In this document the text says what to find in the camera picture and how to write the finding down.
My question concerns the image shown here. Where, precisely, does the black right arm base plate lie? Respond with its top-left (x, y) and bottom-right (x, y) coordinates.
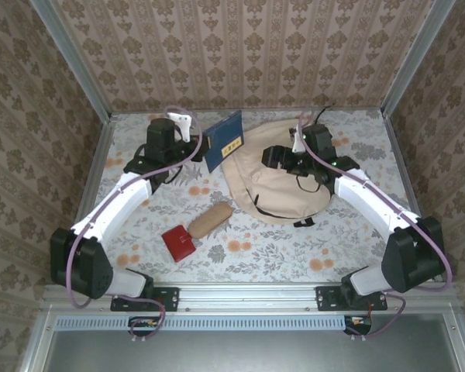
top-left (315, 285), bottom-right (388, 312)

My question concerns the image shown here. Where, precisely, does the aluminium side rail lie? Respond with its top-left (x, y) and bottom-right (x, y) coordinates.
top-left (381, 110), bottom-right (443, 282)
top-left (57, 112), bottom-right (117, 284)

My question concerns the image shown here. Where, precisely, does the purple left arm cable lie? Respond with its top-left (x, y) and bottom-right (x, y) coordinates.
top-left (67, 105), bottom-right (203, 344)

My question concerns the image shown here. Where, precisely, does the aluminium corner post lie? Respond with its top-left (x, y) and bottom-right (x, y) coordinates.
top-left (381, 0), bottom-right (456, 117)
top-left (29, 0), bottom-right (113, 121)

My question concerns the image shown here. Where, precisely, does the red wallet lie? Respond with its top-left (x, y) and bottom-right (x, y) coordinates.
top-left (161, 226), bottom-right (198, 264)

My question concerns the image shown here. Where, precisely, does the aluminium front rail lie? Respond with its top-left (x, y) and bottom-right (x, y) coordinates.
top-left (38, 281), bottom-right (465, 311)

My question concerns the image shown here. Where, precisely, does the grey metal panel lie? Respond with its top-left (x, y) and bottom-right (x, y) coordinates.
top-left (42, 314), bottom-right (465, 372)

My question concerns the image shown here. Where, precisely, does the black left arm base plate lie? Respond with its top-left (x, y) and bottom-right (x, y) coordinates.
top-left (110, 285), bottom-right (181, 313)

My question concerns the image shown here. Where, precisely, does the tan fabric case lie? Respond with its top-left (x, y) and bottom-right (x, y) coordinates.
top-left (188, 201), bottom-right (233, 239)

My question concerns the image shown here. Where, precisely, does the small navy book yellow label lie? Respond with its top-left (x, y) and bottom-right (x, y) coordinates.
top-left (203, 109), bottom-right (244, 174)

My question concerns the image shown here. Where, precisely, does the beige backpack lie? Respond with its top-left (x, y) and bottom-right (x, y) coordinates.
top-left (220, 106), bottom-right (336, 229)

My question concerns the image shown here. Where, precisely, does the grey slotted cable duct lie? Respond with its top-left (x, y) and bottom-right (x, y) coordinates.
top-left (55, 314), bottom-right (348, 332)

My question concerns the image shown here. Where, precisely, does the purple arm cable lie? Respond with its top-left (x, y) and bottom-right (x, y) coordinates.
top-left (67, 105), bottom-right (203, 344)
top-left (297, 110), bottom-right (454, 342)

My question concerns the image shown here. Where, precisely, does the floral tablecloth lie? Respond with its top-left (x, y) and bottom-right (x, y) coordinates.
top-left (73, 109), bottom-right (435, 283)

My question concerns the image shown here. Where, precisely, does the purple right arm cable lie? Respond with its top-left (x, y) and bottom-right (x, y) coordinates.
top-left (297, 110), bottom-right (454, 342)

